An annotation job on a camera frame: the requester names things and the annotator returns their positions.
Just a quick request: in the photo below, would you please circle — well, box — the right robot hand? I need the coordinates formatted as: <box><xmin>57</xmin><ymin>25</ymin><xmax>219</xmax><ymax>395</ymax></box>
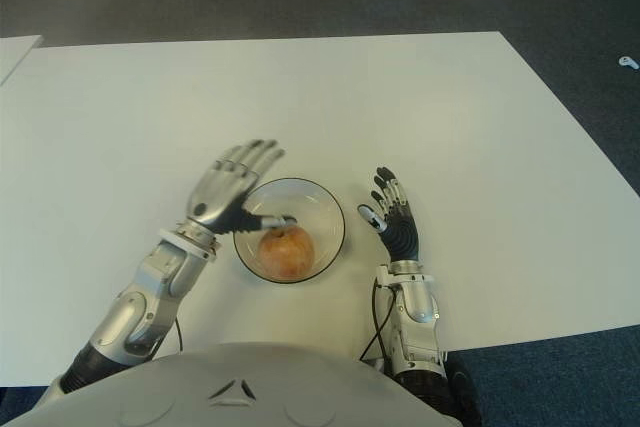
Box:
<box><xmin>357</xmin><ymin>165</ymin><xmax>424</xmax><ymax>264</ymax></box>

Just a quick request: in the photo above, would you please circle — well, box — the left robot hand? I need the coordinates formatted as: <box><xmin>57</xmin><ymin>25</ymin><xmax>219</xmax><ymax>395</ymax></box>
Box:
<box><xmin>185</xmin><ymin>139</ymin><xmax>299</xmax><ymax>236</ymax></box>

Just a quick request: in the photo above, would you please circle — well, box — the red yellow apple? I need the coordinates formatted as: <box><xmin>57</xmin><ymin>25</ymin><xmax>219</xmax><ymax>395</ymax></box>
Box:
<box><xmin>258</xmin><ymin>226</ymin><xmax>316</xmax><ymax>279</ymax></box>

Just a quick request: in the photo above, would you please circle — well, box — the white plate with black rim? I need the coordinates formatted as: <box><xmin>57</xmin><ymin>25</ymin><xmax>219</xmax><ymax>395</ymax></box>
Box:
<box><xmin>232</xmin><ymin>177</ymin><xmax>347</xmax><ymax>288</ymax></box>

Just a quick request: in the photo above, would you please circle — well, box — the grey robot torso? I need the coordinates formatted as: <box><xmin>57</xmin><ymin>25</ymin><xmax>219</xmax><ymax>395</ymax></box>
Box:
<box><xmin>0</xmin><ymin>341</ymin><xmax>459</xmax><ymax>427</ymax></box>

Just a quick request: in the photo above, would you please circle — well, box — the white side table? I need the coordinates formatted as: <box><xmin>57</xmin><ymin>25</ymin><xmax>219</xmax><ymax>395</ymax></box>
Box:
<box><xmin>0</xmin><ymin>35</ymin><xmax>45</xmax><ymax>87</ymax></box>

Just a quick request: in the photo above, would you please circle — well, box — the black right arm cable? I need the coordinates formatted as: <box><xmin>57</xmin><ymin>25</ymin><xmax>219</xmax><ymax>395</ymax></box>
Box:
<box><xmin>358</xmin><ymin>281</ymin><xmax>396</xmax><ymax>363</ymax></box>

